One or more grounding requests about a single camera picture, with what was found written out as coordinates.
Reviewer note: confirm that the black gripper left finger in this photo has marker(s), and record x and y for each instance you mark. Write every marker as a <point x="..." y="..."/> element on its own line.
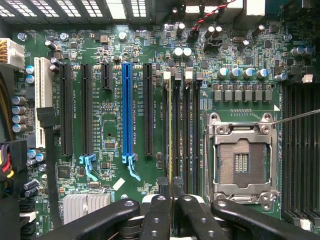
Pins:
<point x="160" y="217"/>

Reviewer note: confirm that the thin metal locking lever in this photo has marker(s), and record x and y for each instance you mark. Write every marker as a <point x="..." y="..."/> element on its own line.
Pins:
<point x="297" y="116"/>

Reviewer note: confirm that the black expansion slot, blue latch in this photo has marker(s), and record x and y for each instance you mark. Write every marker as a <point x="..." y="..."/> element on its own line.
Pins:
<point x="86" y="112"/>

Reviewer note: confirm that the green motherboard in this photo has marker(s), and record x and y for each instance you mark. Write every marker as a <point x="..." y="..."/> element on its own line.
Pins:
<point x="150" y="172"/>

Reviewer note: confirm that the silver CPU socket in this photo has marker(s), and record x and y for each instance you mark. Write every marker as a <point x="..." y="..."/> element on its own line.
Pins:
<point x="241" y="165"/>

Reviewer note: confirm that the white power connector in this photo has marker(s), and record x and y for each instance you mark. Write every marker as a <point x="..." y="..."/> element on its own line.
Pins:
<point x="15" y="53"/>

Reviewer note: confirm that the silver finned heat sink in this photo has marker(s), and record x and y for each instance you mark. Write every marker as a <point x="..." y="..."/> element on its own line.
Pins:
<point x="75" y="207"/>

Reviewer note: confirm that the silver rear port block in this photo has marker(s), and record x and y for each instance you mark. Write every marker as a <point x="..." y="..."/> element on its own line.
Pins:
<point x="255" y="7"/>

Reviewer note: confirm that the short black expansion slot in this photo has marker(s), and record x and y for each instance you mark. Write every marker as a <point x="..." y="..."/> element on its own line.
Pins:
<point x="107" y="77"/>

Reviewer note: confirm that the long black expansion slot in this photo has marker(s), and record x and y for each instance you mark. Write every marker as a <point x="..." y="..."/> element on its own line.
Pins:
<point x="148" y="112"/>
<point x="66" y="112"/>

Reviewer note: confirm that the black RAM slot, white latch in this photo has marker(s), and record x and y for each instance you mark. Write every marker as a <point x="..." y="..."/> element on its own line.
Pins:
<point x="187" y="125"/>
<point x="165" y="125"/>
<point x="306" y="150"/>

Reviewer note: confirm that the silver blue-topped capacitor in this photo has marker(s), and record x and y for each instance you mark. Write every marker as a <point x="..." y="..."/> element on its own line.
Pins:
<point x="18" y="100"/>
<point x="235" y="73"/>
<point x="223" y="73"/>
<point x="18" y="110"/>
<point x="18" y="128"/>
<point x="187" y="52"/>
<point x="262" y="73"/>
<point x="248" y="73"/>
<point x="18" y="119"/>
<point x="178" y="52"/>

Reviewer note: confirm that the white PCI expansion slot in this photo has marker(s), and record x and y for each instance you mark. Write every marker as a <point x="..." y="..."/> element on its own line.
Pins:
<point x="45" y="82"/>

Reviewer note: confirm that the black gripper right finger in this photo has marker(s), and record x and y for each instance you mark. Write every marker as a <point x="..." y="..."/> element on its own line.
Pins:
<point x="190" y="212"/>

